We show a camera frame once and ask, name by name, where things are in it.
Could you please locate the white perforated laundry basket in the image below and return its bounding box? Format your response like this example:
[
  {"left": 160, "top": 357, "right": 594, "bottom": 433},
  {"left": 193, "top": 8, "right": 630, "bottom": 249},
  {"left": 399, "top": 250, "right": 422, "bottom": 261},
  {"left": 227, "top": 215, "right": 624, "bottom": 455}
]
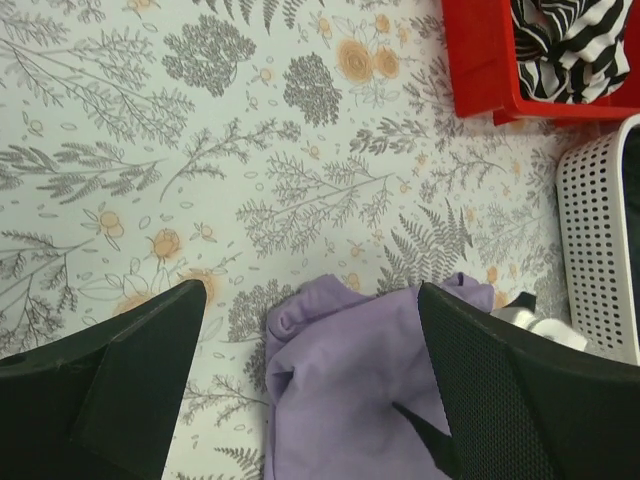
[{"left": 556, "top": 115, "right": 639, "bottom": 365}]

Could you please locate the black white striped shirt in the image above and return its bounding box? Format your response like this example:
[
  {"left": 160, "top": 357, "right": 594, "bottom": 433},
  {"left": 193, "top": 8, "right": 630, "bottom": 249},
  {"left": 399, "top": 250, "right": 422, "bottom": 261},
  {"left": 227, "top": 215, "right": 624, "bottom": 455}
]
[{"left": 510, "top": 0, "right": 633, "bottom": 104}]

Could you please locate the lilac purple t shirt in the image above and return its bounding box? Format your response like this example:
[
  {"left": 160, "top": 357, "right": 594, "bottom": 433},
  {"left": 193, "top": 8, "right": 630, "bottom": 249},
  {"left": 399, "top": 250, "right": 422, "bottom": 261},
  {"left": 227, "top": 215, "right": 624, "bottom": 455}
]
[{"left": 262, "top": 271, "right": 497, "bottom": 480}]

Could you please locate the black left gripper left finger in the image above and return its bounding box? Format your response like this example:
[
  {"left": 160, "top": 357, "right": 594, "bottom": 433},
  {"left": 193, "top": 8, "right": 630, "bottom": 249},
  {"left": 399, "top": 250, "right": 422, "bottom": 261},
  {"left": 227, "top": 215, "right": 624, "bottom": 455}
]
[{"left": 1, "top": 280, "right": 207, "bottom": 479}]

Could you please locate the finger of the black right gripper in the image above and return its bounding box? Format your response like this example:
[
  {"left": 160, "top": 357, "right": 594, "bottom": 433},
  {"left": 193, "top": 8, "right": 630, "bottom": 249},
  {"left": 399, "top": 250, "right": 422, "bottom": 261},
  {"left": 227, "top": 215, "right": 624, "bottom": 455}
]
[{"left": 392, "top": 402, "right": 462, "bottom": 475}]

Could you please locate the floral patterned table cloth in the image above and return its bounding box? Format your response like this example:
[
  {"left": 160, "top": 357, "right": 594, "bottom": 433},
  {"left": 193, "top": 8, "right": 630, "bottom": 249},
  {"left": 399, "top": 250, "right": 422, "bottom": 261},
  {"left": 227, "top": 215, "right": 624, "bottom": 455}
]
[{"left": 1, "top": 1, "right": 629, "bottom": 479}]

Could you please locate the red plastic bin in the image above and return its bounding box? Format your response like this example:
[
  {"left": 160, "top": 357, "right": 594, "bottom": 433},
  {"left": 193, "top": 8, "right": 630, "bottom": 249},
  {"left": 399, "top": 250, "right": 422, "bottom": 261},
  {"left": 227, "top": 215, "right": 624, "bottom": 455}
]
[{"left": 442, "top": 0, "right": 639, "bottom": 126}]

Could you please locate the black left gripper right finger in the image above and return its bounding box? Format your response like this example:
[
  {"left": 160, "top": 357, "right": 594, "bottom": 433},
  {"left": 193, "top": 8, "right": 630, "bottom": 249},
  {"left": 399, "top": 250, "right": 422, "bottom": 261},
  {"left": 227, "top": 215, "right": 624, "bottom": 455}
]
[{"left": 417, "top": 283, "right": 639, "bottom": 479}]

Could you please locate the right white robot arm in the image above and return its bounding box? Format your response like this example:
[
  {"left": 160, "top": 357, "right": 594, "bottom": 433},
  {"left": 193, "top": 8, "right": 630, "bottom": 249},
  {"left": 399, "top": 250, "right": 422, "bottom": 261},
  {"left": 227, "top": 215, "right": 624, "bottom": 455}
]
[{"left": 393, "top": 292, "right": 588, "bottom": 479}]

